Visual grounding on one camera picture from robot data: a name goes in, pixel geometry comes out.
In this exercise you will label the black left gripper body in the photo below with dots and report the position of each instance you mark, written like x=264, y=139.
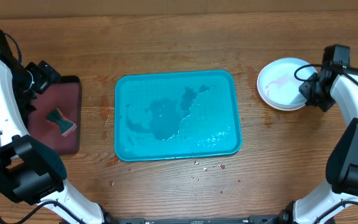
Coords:
x=41, y=77

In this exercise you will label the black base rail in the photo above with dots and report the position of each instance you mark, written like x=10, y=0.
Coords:
x=252, y=219

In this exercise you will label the light blue plate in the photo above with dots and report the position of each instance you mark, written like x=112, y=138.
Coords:
x=281, y=82

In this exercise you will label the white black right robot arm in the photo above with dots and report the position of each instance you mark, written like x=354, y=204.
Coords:
x=336, y=83

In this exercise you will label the blue plastic tray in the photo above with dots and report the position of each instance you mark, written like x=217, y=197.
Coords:
x=176, y=115

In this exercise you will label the white plate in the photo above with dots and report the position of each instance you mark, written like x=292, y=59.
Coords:
x=272, y=102

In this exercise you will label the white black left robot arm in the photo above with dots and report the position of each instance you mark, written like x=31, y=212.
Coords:
x=30, y=171

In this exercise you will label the black tray of reddish water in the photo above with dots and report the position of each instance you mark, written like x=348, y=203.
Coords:
x=66, y=96

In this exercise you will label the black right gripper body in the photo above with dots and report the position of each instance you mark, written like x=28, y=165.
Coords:
x=314, y=94

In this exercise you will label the brown cardboard backdrop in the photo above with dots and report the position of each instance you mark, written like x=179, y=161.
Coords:
x=30, y=9

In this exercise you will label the pink green sponge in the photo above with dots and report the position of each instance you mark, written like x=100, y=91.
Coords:
x=65, y=125

